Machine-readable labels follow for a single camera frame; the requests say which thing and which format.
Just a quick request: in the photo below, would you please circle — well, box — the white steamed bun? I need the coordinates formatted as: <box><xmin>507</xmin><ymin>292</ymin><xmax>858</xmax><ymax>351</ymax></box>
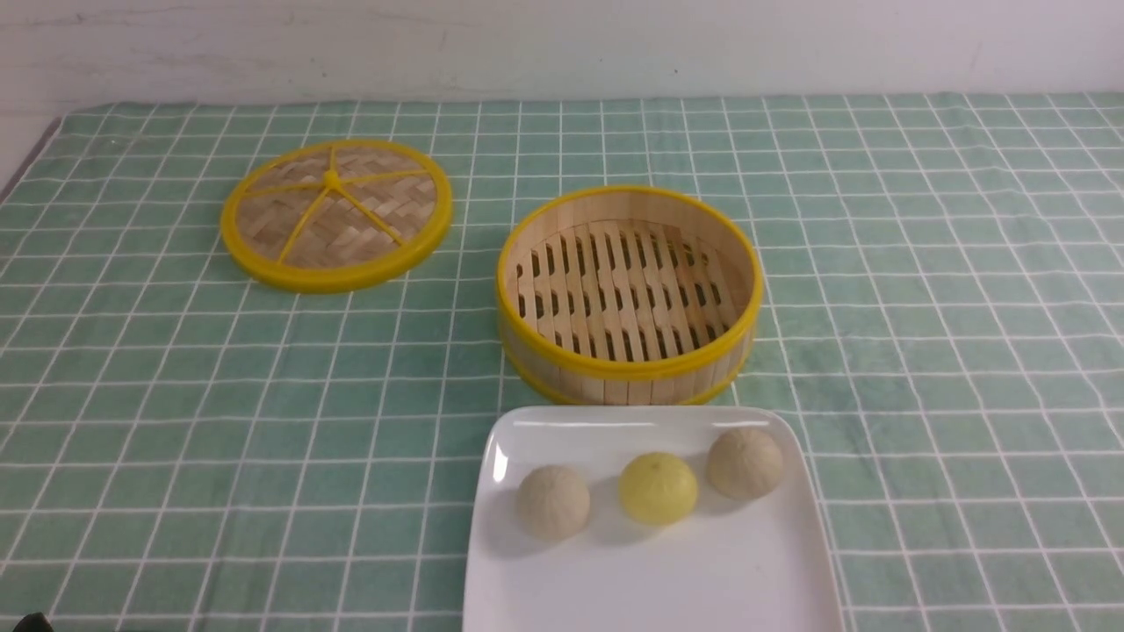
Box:
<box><xmin>516</xmin><ymin>464</ymin><xmax>593</xmax><ymax>542</ymax></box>

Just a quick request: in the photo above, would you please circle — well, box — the yellow steamed bun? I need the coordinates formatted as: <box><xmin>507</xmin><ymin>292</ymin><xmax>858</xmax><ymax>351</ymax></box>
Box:
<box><xmin>617</xmin><ymin>452</ymin><xmax>699</xmax><ymax>527</ymax></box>

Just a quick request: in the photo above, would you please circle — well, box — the beige steamed bun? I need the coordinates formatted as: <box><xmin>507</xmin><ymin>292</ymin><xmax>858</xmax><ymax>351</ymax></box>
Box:
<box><xmin>705</xmin><ymin>427</ymin><xmax>785</xmax><ymax>502</ymax></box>

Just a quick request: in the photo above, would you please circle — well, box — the white square plate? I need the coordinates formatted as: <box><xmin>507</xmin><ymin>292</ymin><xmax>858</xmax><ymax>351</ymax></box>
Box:
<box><xmin>462</xmin><ymin>406</ymin><xmax>846</xmax><ymax>631</ymax></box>

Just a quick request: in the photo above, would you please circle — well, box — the bamboo steamer basket yellow rim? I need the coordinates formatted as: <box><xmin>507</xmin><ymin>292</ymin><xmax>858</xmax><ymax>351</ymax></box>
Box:
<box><xmin>495</xmin><ymin>186</ymin><xmax>764</xmax><ymax>406</ymax></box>

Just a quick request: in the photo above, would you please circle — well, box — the woven bamboo steamer lid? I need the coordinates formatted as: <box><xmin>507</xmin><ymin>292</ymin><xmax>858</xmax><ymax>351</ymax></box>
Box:
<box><xmin>220</xmin><ymin>139</ymin><xmax>453</xmax><ymax>294</ymax></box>

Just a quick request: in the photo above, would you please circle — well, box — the black object at corner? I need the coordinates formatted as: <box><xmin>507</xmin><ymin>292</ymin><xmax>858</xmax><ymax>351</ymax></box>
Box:
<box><xmin>12</xmin><ymin>612</ymin><xmax>54</xmax><ymax>632</ymax></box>

